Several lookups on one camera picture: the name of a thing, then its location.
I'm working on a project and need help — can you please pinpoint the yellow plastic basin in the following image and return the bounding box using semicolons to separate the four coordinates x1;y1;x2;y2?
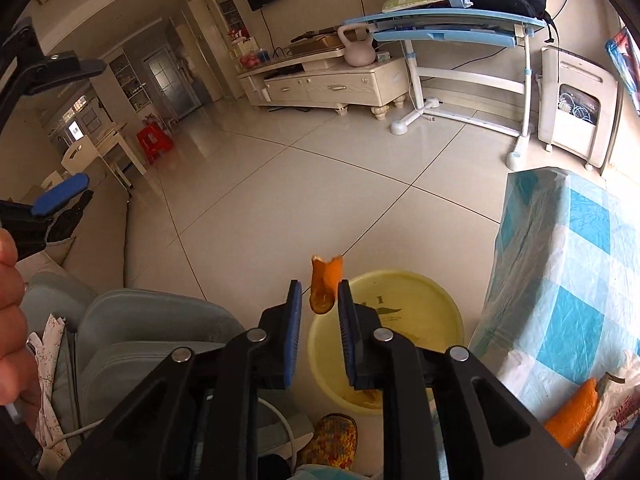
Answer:
307;270;465;416

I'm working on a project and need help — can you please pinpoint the blue checkered tablecloth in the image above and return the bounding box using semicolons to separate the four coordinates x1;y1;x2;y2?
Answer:
470;167;639;420

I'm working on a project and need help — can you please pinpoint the person's left hand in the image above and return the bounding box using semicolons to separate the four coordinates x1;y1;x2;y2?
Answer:
0;229;41;430

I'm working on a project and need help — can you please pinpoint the colourful hanging bag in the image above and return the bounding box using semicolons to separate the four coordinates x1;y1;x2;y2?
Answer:
605;26;640;115

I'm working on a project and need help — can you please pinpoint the white tv cabinet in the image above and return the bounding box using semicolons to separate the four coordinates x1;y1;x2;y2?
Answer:
238;49;409;120

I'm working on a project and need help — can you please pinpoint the red plastic stool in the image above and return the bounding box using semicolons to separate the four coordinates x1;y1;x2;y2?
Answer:
137;122;174;165

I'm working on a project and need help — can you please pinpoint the grey green sofa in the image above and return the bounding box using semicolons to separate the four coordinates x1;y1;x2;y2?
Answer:
19;271;314;461

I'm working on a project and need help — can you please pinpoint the white dining chair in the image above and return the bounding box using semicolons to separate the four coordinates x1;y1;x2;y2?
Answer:
61;136;108;185

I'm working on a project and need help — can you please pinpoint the white tissue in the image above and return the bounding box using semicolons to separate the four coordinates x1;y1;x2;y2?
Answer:
575;351;639;479

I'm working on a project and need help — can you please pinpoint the blue children study desk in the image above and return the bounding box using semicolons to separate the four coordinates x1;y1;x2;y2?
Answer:
342;6;548;172

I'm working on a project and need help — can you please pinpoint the white air purifier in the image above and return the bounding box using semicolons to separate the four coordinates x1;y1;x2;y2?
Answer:
537;46;618;170

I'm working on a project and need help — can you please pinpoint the pink kettlebell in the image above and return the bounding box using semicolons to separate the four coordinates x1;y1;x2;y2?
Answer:
337;23;376;67

